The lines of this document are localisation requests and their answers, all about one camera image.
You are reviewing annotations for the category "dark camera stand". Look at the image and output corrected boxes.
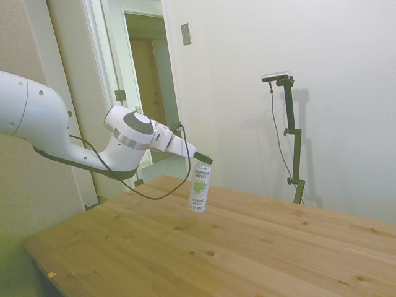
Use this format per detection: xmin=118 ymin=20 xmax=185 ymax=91
xmin=275 ymin=79 xmax=306 ymax=205

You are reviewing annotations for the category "brown wooden hallway door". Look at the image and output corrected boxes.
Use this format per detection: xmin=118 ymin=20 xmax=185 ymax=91
xmin=129 ymin=37 xmax=169 ymax=131

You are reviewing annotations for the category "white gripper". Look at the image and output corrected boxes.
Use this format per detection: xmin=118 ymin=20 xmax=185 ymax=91
xmin=151 ymin=134 xmax=215 ymax=165

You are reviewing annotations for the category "silver exterior camera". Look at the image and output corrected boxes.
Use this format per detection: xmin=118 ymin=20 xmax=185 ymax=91
xmin=261 ymin=71 xmax=292 ymax=83

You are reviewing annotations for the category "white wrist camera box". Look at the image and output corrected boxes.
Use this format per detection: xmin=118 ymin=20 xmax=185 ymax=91
xmin=153 ymin=121 xmax=173 ymax=151

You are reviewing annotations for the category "white open door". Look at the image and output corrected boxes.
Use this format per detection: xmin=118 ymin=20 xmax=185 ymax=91
xmin=46 ymin=0 xmax=105 ymax=211

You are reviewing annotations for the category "coconut water bottle green cap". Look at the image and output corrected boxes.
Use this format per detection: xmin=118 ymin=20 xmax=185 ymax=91
xmin=188 ymin=153 xmax=212 ymax=214

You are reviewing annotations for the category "metal wall switch plate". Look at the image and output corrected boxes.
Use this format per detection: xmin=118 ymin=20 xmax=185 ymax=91
xmin=180 ymin=22 xmax=194 ymax=46

